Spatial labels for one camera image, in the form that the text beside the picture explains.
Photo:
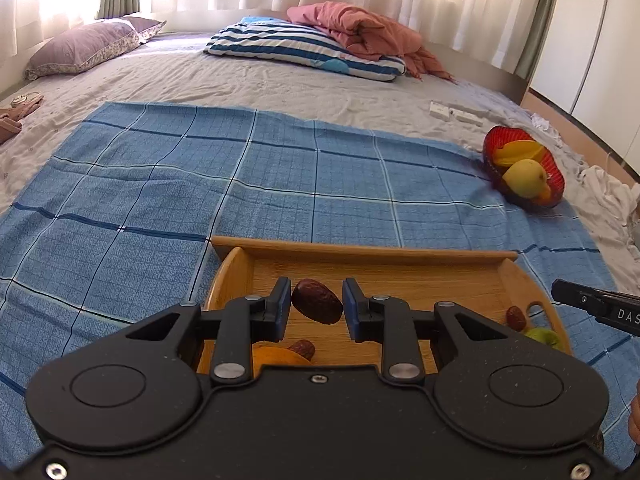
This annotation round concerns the yellow banana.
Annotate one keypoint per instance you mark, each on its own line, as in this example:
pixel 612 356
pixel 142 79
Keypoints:
pixel 517 152

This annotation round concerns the green apple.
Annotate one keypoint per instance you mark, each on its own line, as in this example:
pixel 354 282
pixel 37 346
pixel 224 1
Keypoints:
pixel 542 337

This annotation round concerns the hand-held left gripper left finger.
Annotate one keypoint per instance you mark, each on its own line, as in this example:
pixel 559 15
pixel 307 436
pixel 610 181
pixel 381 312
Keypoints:
pixel 284 310

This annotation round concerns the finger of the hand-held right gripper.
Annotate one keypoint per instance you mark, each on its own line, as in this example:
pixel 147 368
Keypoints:
pixel 580 297

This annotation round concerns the person's right hand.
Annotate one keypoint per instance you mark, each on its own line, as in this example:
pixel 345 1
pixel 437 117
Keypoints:
pixel 635 417

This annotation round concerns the yellow-green mango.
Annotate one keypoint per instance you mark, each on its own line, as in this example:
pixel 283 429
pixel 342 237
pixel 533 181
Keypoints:
pixel 525 177

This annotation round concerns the beige patterned cloth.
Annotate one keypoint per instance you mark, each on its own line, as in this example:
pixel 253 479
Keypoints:
pixel 27 100

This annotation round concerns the bed with grey sheet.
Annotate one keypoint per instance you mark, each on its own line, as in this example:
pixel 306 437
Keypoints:
pixel 300 85

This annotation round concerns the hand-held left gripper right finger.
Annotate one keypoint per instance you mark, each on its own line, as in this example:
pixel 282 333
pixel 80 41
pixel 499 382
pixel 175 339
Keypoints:
pixel 350 310

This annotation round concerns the wooden tray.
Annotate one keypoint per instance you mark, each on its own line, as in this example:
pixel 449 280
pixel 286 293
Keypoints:
pixel 425 280

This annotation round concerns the orange in red bowl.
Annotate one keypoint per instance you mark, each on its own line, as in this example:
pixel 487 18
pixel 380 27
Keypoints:
pixel 544 195

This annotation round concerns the pink quilt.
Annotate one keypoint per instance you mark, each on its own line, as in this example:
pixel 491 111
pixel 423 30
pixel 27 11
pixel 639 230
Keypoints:
pixel 370 30

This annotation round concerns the purple floral pillow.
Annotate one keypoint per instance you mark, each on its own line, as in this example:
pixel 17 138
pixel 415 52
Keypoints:
pixel 85 47

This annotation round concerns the blue striped pillow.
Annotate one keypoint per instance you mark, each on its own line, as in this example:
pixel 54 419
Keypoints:
pixel 300 47

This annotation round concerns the white wardrobe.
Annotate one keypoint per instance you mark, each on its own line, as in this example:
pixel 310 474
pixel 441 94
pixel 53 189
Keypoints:
pixel 600 50

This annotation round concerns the white garment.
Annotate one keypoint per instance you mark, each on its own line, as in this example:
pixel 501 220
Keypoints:
pixel 607 200

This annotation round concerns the pink clothing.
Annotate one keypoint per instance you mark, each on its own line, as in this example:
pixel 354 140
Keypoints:
pixel 9 127

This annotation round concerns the blue checked blanket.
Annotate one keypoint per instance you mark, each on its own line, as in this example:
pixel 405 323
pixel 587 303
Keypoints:
pixel 200 185

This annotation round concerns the brown date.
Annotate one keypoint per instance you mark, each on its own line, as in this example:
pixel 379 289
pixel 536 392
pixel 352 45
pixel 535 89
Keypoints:
pixel 317 301
pixel 302 349
pixel 516 317

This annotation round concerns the wooden headboard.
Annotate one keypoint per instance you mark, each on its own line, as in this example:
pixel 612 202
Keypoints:
pixel 560 112

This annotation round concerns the small orange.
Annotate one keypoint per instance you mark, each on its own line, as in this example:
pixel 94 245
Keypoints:
pixel 275 357

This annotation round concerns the small white box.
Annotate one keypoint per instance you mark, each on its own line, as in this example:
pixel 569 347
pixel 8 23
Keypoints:
pixel 441 110
pixel 470 116

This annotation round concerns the red fruit bowl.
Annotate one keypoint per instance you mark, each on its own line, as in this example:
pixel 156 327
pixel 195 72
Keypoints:
pixel 552 170

